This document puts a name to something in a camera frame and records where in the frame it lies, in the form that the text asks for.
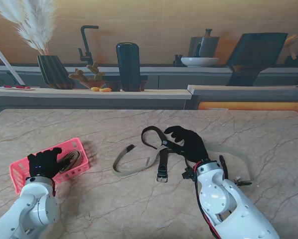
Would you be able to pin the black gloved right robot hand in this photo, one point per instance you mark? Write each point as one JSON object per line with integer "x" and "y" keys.
{"x": 192, "y": 148}

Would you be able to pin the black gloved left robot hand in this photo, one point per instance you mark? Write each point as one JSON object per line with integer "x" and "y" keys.
{"x": 43, "y": 165}

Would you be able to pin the long beige woven belt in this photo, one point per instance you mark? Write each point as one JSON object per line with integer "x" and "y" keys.
{"x": 129, "y": 173}

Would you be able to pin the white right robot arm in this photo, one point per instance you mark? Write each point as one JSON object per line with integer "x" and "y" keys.
{"x": 221, "y": 199}

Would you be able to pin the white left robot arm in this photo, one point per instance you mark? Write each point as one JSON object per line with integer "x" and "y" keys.
{"x": 27, "y": 206}

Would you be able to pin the black leather belt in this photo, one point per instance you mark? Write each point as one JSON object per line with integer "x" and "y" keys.
{"x": 163, "y": 169}

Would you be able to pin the pink plastic storage basket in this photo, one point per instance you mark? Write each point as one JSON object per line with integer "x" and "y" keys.
{"x": 74, "y": 147}

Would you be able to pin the grey counter with orange light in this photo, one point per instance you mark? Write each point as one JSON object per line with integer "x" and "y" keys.
{"x": 238, "y": 95}

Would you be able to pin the plate with red slices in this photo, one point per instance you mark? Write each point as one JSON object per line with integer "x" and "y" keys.
{"x": 19, "y": 87}

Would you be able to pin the grey back cabinet counter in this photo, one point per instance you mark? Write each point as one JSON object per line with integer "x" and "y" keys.
{"x": 164, "y": 69}

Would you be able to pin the white shallow bowl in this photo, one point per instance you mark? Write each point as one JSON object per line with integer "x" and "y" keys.
{"x": 200, "y": 61}

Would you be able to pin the small black bottles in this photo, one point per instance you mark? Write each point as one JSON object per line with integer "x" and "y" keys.
{"x": 177, "y": 62}

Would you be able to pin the yellow orange fruit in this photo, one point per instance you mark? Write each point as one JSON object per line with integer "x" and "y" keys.
{"x": 95, "y": 88}
{"x": 105, "y": 90}

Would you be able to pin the dark ribbed vase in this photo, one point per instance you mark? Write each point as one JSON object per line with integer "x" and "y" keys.
{"x": 54, "y": 72}

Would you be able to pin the grey jug with lid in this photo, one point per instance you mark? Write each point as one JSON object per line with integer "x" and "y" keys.
{"x": 208, "y": 47}

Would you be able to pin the white leaning slat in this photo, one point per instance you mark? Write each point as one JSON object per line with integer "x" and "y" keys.
{"x": 9, "y": 67}

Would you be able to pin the cactus plant in bowl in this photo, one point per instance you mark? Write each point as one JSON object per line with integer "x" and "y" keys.
{"x": 96, "y": 74}

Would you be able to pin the dark slanted board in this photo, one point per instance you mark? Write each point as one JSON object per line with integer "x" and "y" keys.
{"x": 256, "y": 57}

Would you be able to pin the black kitchen faucet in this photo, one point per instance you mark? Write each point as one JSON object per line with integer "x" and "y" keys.
{"x": 86, "y": 42}

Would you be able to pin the white pampas grass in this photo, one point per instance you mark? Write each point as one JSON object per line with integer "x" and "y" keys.
{"x": 37, "y": 30}

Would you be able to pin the yellow wooden utensil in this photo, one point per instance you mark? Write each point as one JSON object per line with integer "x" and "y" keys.
{"x": 291, "y": 39}

